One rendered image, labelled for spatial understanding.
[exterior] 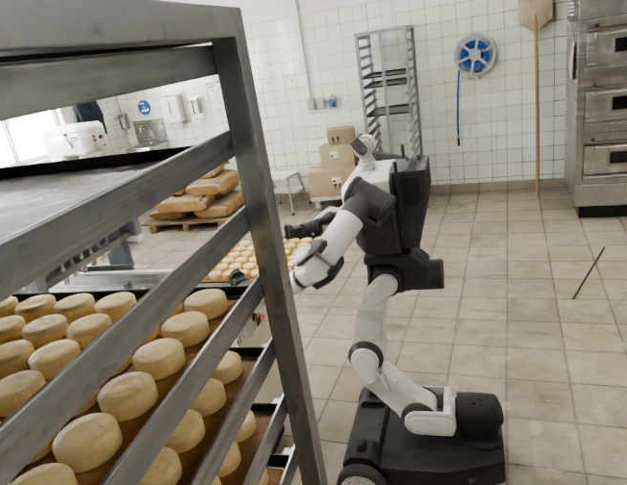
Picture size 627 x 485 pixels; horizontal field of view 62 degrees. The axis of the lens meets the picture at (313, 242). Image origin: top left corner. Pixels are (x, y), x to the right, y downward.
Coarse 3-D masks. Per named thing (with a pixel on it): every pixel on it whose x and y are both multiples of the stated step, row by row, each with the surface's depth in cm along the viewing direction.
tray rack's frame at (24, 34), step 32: (0, 0) 26; (32, 0) 28; (64, 0) 30; (96, 0) 33; (128, 0) 36; (160, 0) 40; (0, 32) 25; (32, 32) 27; (64, 32) 30; (96, 32) 32; (128, 32) 36; (160, 32) 40; (192, 32) 45; (224, 32) 51
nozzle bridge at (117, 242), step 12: (120, 228) 263; (132, 228) 261; (120, 240) 255; (96, 252) 238; (120, 252) 270; (84, 264) 230; (120, 264) 273; (132, 264) 274; (48, 276) 217; (60, 276) 216; (24, 288) 202; (36, 288) 201; (48, 288) 210
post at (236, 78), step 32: (224, 64) 55; (224, 96) 57; (256, 96) 59; (256, 128) 58; (256, 160) 59; (256, 192) 60; (256, 224) 62; (256, 256) 63; (288, 288) 66; (288, 320) 66; (288, 352) 68; (288, 384) 70; (288, 416) 72; (320, 448) 76; (320, 480) 75
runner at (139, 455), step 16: (256, 288) 63; (240, 304) 59; (256, 304) 63; (224, 320) 55; (240, 320) 58; (224, 336) 54; (208, 352) 51; (224, 352) 54; (192, 368) 48; (208, 368) 50; (176, 384) 45; (192, 384) 47; (176, 400) 45; (192, 400) 47; (160, 416) 42; (176, 416) 44; (144, 432) 40; (160, 432) 42; (128, 448) 38; (144, 448) 40; (160, 448) 42; (128, 464) 38; (144, 464) 40; (112, 480) 36; (128, 480) 38
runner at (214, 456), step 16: (272, 352) 68; (256, 368) 62; (256, 384) 62; (240, 400) 57; (240, 416) 57; (224, 432) 53; (208, 448) 50; (224, 448) 53; (208, 464) 49; (192, 480) 47; (208, 480) 49
